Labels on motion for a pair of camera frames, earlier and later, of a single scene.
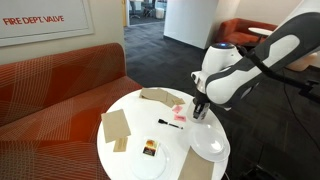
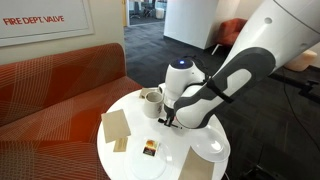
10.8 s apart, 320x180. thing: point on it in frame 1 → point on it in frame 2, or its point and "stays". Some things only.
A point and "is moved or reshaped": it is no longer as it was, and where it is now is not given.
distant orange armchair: (236, 31) stays
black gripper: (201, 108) → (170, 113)
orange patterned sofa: (51, 107) stays
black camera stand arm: (295, 81) stays
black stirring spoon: (169, 123) stays
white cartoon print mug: (190, 112) is moved or reshaped
